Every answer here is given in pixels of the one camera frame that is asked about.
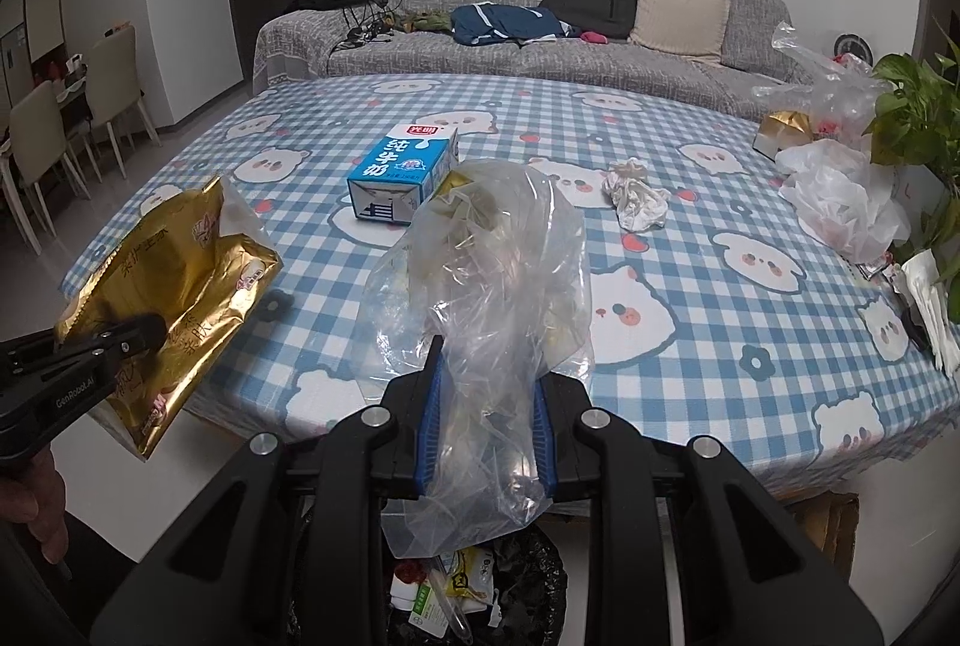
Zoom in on beige pillow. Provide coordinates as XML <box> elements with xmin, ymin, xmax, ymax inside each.
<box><xmin>628</xmin><ymin>0</ymin><xmax>732</xmax><ymax>56</ymax></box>

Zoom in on round black white device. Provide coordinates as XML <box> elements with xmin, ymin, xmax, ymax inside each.
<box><xmin>832</xmin><ymin>32</ymin><xmax>875</xmax><ymax>65</ymax></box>

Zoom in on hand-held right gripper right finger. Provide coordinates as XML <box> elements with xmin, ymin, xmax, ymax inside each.
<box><xmin>529</xmin><ymin>372</ymin><xmax>882</xmax><ymax>646</ymax></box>

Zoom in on small gold box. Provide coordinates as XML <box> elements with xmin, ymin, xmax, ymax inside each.
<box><xmin>752</xmin><ymin>109</ymin><xmax>815</xmax><ymax>159</ymax></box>

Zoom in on crumpled white tissue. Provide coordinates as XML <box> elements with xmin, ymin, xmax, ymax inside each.
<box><xmin>601</xmin><ymin>158</ymin><xmax>672</xmax><ymax>233</ymax></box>

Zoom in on blue jacket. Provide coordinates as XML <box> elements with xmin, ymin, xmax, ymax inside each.
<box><xmin>450</xmin><ymin>2</ymin><xmax>575</xmax><ymax>48</ymax></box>

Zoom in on blue checked bear tablecloth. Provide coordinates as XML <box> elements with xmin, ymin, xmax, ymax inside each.
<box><xmin>60</xmin><ymin>71</ymin><xmax>960</xmax><ymax>504</ymax></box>

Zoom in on white plant pot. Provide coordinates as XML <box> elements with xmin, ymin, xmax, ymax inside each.
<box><xmin>896</xmin><ymin>166</ymin><xmax>950</xmax><ymax>219</ymax></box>

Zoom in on trash bin with black bag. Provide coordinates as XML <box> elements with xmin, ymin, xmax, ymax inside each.
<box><xmin>300</xmin><ymin>496</ymin><xmax>567</xmax><ymax>646</ymax></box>

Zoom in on black cables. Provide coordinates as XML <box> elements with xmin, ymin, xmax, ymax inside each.
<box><xmin>334</xmin><ymin>0</ymin><xmax>406</xmax><ymax>50</ymax></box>

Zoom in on gold foil snack bag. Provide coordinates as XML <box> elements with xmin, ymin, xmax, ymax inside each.
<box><xmin>54</xmin><ymin>175</ymin><xmax>284</xmax><ymax>463</ymax></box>

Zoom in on white paper napkins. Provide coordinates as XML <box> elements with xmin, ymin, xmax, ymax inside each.
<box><xmin>900</xmin><ymin>248</ymin><xmax>960</xmax><ymax>377</ymax></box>

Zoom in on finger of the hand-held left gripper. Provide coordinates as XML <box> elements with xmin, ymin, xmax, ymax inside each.
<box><xmin>56</xmin><ymin>313</ymin><xmax>170</xmax><ymax>369</ymax></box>

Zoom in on blue milk carton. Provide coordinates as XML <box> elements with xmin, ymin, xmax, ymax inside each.
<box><xmin>346</xmin><ymin>121</ymin><xmax>460</xmax><ymax>227</ymax></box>

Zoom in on green cloth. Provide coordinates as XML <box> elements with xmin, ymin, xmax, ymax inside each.
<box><xmin>394</xmin><ymin>8</ymin><xmax>455</xmax><ymax>35</ymax></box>

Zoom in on green pothos plant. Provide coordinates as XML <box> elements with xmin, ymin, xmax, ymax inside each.
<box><xmin>862</xmin><ymin>19</ymin><xmax>960</xmax><ymax>324</ymax></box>

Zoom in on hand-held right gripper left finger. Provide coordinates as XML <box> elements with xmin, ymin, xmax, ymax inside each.
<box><xmin>90</xmin><ymin>334</ymin><xmax>451</xmax><ymax>646</ymax></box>

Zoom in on person's left hand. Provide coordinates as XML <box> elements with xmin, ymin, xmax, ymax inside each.
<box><xmin>0</xmin><ymin>445</ymin><xmax>70</xmax><ymax>566</ymax></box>

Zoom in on white plastic bag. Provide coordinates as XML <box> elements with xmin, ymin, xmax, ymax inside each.
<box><xmin>776</xmin><ymin>139</ymin><xmax>912</xmax><ymax>264</ymax></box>

